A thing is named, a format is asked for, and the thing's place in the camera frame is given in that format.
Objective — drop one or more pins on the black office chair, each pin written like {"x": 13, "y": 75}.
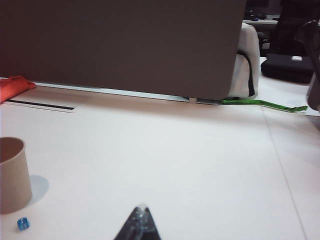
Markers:
{"x": 287, "y": 25}

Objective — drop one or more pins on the grey desk divider panel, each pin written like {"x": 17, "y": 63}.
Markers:
{"x": 112, "y": 45}

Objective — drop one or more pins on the black zipped case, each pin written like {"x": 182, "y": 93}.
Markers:
{"x": 282, "y": 67}

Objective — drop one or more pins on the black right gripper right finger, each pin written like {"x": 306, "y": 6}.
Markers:
{"x": 150, "y": 228}

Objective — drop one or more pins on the aluminium divider rail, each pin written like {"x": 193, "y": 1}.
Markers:
{"x": 125, "y": 92}

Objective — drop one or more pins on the orange microfibre cloth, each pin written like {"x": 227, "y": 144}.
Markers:
{"x": 12, "y": 87}

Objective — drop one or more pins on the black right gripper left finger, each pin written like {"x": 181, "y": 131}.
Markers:
{"x": 132, "y": 227}

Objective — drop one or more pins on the brown paper cup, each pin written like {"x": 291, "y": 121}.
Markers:
{"x": 15, "y": 180}

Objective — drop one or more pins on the green tape strip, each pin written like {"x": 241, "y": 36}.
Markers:
{"x": 275, "y": 106}

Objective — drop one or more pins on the blue translucent die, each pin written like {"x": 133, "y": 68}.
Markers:
{"x": 23, "y": 224}

